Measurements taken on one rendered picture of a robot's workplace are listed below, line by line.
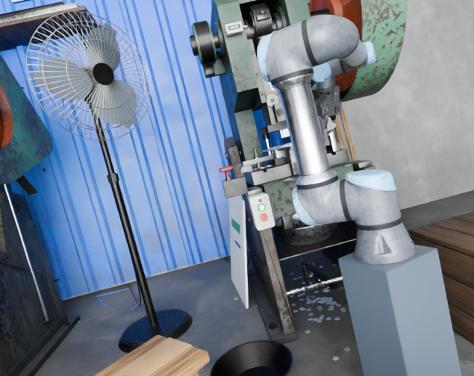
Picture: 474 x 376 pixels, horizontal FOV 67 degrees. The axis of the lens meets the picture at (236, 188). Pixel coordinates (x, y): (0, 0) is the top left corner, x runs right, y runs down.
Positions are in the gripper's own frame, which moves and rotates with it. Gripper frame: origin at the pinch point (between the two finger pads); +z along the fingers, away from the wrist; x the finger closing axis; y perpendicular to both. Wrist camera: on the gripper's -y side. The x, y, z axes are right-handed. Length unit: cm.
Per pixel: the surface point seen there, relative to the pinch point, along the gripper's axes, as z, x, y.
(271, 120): -4.4, 17.6, -16.6
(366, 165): 12.8, -12.3, 13.6
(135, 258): 51, 17, -96
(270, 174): 13.9, 2.1, -24.0
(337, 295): 51, -40, -13
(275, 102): -11.5, 19.4, -13.1
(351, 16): -40, 24, 26
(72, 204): 66, 123, -150
